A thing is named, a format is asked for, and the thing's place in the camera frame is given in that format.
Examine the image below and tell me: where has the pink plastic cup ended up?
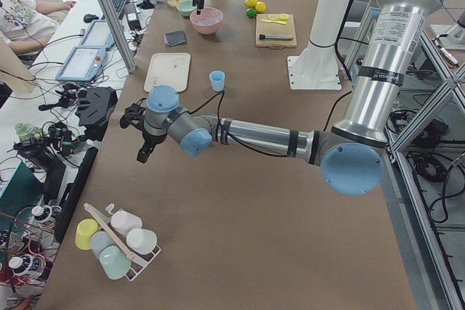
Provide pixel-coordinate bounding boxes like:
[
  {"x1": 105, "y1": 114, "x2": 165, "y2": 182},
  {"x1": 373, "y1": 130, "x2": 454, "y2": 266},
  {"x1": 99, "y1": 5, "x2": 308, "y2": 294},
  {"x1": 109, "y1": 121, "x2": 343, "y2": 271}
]
[{"x1": 110, "y1": 210, "x2": 142, "y2": 238}]

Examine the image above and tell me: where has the light blue plastic cup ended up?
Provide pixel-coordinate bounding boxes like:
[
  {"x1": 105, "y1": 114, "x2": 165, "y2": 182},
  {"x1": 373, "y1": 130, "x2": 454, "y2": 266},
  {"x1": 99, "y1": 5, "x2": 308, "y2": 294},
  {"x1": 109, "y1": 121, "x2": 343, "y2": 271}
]
[{"x1": 209, "y1": 70, "x2": 225, "y2": 92}]

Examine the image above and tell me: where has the white plastic cup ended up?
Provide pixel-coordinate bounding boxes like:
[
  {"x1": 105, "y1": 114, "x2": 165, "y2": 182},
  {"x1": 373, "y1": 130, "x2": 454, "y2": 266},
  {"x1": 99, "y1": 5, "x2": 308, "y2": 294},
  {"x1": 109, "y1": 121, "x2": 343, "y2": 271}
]
[{"x1": 126, "y1": 228, "x2": 158, "y2": 255}]

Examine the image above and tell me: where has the yellow plastic cup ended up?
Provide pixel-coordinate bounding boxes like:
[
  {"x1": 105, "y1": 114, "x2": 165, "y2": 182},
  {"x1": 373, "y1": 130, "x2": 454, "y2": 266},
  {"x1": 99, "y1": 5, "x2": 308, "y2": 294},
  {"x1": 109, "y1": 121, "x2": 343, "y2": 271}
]
[{"x1": 75, "y1": 219, "x2": 100, "y2": 250}]

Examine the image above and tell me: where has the grey plastic cup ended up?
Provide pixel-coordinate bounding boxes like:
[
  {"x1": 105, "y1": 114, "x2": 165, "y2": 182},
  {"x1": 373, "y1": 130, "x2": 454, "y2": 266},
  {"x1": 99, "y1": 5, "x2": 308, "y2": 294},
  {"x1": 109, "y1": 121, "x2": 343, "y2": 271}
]
[{"x1": 90, "y1": 230, "x2": 114, "y2": 258}]

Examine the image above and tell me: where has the mint plastic cup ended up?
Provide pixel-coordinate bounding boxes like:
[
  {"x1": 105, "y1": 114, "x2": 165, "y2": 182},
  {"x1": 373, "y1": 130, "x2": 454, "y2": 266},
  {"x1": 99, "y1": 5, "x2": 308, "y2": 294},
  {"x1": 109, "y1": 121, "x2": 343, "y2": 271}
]
[{"x1": 99, "y1": 245, "x2": 132, "y2": 280}]

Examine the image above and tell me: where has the mint green bowl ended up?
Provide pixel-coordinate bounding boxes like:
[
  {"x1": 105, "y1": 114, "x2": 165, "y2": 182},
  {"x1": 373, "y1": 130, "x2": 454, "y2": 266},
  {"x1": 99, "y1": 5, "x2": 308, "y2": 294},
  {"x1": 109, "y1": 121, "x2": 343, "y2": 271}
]
[{"x1": 177, "y1": 0, "x2": 196, "y2": 18}]

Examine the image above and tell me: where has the pink bowl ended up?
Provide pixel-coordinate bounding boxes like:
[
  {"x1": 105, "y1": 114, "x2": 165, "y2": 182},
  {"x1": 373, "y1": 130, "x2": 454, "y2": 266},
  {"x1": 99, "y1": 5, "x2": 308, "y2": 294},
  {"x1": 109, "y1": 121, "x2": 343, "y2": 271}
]
[{"x1": 190, "y1": 7, "x2": 223, "y2": 35}]

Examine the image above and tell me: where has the grey folded cloth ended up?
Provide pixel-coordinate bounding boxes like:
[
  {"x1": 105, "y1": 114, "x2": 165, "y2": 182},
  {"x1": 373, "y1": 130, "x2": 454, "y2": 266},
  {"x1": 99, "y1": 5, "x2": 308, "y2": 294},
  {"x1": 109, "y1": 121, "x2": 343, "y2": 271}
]
[{"x1": 163, "y1": 30, "x2": 187, "y2": 46}]

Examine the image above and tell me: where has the yellow lemon upper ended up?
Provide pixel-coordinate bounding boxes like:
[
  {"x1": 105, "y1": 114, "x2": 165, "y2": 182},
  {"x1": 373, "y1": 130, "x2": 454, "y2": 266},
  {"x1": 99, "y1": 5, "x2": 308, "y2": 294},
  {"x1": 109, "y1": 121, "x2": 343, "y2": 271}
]
[{"x1": 244, "y1": 0, "x2": 258, "y2": 8}]

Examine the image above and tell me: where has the yellow lemon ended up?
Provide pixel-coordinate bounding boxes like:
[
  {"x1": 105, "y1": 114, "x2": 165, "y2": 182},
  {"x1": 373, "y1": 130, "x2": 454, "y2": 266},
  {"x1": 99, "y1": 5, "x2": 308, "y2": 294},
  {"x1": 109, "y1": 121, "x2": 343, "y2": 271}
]
[
  {"x1": 244, "y1": 0, "x2": 258, "y2": 8},
  {"x1": 254, "y1": 1, "x2": 267, "y2": 13}
]

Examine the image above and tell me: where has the green lime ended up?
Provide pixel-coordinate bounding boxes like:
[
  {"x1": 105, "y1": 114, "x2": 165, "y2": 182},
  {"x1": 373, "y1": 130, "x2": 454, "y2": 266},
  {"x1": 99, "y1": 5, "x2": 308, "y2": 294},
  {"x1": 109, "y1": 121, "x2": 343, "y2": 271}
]
[{"x1": 246, "y1": 9, "x2": 256, "y2": 18}]

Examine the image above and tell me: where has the yellow lemon lower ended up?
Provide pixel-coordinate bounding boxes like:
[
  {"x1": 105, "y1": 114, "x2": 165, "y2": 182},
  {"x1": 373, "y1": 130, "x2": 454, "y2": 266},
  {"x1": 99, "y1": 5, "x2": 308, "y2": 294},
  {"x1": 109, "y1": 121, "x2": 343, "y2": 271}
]
[{"x1": 254, "y1": 1, "x2": 267, "y2": 13}]

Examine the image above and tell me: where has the black monitor bar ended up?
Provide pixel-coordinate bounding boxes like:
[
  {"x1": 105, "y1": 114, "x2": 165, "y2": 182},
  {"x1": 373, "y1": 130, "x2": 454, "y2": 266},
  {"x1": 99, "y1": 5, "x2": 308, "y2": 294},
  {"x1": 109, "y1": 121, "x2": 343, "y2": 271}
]
[{"x1": 54, "y1": 147, "x2": 98, "y2": 243}]

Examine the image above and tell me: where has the steel muddler black tip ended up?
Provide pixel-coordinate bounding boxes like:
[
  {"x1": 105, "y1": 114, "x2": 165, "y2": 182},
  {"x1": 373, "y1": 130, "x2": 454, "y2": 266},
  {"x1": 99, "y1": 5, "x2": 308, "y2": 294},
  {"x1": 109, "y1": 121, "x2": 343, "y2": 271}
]
[{"x1": 259, "y1": 34, "x2": 294, "y2": 41}]

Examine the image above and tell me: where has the cream rabbit serving tray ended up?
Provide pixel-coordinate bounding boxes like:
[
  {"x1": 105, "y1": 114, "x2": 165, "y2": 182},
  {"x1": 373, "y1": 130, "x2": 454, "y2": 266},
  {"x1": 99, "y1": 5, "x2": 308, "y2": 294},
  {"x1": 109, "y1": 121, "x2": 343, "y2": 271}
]
[{"x1": 143, "y1": 52, "x2": 190, "y2": 92}]

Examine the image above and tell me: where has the wooden cutting board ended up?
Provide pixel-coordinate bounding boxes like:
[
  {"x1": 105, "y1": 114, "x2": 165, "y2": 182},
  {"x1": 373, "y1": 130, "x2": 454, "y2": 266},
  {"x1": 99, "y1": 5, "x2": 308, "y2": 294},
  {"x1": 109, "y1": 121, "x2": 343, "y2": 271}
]
[{"x1": 255, "y1": 14, "x2": 297, "y2": 49}]

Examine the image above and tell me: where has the yellow plastic knife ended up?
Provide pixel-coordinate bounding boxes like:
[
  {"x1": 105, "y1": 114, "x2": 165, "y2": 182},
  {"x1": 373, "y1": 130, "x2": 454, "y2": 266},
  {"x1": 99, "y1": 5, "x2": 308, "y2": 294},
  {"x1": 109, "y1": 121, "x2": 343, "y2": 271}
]
[{"x1": 259, "y1": 18, "x2": 288, "y2": 25}]

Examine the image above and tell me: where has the lemon slice upper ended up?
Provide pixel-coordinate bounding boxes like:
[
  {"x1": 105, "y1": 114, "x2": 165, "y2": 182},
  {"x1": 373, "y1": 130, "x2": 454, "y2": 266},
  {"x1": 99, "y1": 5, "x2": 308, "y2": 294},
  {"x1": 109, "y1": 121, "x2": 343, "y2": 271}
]
[{"x1": 278, "y1": 13, "x2": 289, "y2": 21}]

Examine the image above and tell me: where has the blue teach pendant far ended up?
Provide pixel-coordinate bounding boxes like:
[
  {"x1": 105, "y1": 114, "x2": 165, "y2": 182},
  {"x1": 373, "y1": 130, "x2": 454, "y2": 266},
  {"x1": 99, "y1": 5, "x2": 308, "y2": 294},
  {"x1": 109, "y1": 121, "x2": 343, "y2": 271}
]
[{"x1": 80, "y1": 20, "x2": 115, "y2": 49}]

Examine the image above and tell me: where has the blue teach pendant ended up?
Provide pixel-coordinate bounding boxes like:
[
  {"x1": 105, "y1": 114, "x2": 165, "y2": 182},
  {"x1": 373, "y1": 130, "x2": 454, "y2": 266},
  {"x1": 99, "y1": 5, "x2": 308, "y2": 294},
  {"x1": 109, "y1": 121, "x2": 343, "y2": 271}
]
[
  {"x1": 80, "y1": 20, "x2": 115, "y2": 49},
  {"x1": 55, "y1": 45, "x2": 107, "y2": 82}
]

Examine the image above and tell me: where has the blue teach pendant near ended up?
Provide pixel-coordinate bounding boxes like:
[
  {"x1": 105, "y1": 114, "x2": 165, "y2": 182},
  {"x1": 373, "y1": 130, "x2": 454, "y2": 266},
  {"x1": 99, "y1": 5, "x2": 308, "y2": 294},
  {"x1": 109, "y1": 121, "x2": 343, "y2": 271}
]
[{"x1": 55, "y1": 45, "x2": 107, "y2": 82}]

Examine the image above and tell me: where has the brown paper table cover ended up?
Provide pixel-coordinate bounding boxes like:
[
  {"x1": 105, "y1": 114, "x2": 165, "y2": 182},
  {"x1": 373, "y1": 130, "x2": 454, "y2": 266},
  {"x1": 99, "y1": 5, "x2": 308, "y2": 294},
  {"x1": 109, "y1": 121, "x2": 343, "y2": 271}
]
[{"x1": 38, "y1": 0, "x2": 416, "y2": 309}]

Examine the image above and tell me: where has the seated person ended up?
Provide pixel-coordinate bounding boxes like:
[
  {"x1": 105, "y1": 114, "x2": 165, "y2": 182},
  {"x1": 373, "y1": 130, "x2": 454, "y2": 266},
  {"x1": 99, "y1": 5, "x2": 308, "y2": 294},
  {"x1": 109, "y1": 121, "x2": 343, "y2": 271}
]
[{"x1": 1, "y1": 0, "x2": 76, "y2": 56}]

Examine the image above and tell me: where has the white wire cup rack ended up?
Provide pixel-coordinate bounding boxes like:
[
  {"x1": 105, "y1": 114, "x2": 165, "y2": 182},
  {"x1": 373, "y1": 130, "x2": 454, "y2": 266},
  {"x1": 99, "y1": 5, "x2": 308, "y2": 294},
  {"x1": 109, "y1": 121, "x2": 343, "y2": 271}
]
[{"x1": 84, "y1": 203, "x2": 161, "y2": 282}]

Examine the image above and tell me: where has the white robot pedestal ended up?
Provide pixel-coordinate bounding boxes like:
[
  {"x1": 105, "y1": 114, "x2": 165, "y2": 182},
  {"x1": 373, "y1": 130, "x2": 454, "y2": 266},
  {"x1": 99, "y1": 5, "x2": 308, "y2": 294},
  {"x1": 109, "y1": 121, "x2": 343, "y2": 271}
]
[{"x1": 288, "y1": 0, "x2": 350, "y2": 90}]

